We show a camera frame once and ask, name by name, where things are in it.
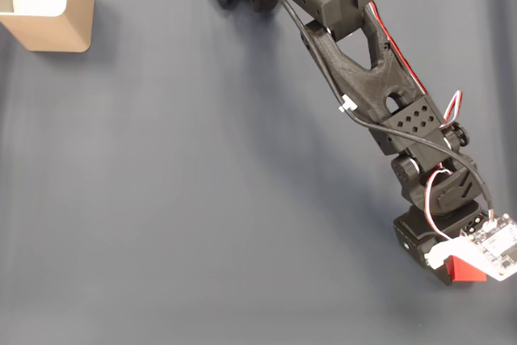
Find black camera cable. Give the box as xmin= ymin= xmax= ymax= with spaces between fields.
xmin=264 ymin=0 xmax=497 ymax=224

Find dark table mat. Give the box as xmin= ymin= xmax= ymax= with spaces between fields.
xmin=0 ymin=0 xmax=517 ymax=345

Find white camera circuit board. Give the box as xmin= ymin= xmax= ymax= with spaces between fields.
xmin=425 ymin=212 xmax=517 ymax=282

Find white cable clip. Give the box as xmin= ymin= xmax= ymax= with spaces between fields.
xmin=338 ymin=94 xmax=359 ymax=114

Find beige box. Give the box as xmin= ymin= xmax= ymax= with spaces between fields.
xmin=0 ymin=0 xmax=96 ymax=53

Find red cube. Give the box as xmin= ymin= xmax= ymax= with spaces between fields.
xmin=443 ymin=254 xmax=489 ymax=284

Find white red servo wire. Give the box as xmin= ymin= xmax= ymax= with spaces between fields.
xmin=365 ymin=0 xmax=464 ymax=128
xmin=423 ymin=167 xmax=460 ymax=241

